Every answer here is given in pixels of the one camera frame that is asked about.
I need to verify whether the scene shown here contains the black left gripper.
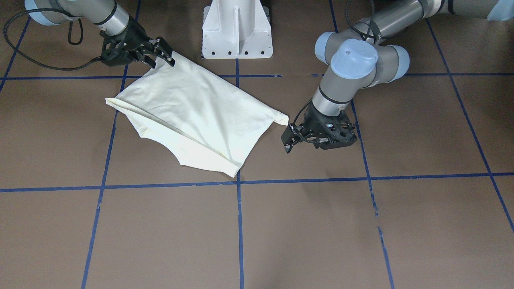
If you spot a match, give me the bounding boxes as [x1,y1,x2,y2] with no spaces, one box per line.
[281,104,350,154]

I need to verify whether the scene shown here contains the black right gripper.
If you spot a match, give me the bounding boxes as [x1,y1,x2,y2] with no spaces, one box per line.
[100,17,175,67]

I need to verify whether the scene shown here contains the cream long-sleeve cat shirt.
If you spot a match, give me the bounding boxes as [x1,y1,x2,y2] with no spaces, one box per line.
[105,53,289,177]

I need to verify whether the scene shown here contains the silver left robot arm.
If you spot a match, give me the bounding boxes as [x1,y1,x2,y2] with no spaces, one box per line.
[281,0,513,153]

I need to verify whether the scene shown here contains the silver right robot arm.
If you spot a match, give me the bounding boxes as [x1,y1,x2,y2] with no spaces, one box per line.
[24,0,175,68]

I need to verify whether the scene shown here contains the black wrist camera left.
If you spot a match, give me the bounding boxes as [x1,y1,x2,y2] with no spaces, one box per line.
[319,121,357,150]

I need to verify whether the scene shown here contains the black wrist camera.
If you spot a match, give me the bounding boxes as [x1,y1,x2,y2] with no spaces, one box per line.
[319,121,357,150]
[100,39,134,67]

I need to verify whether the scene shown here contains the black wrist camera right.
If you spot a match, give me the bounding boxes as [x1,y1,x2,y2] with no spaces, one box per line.
[100,39,134,67]

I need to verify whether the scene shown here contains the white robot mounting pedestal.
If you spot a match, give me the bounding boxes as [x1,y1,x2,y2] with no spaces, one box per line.
[201,0,273,60]

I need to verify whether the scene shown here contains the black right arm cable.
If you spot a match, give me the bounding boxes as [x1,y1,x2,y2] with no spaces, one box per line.
[3,9,103,71]

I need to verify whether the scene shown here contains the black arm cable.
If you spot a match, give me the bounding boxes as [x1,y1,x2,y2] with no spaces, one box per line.
[3,9,103,71]
[345,0,380,43]

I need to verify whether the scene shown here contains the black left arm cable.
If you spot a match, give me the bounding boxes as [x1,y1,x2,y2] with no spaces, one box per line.
[345,0,380,43]

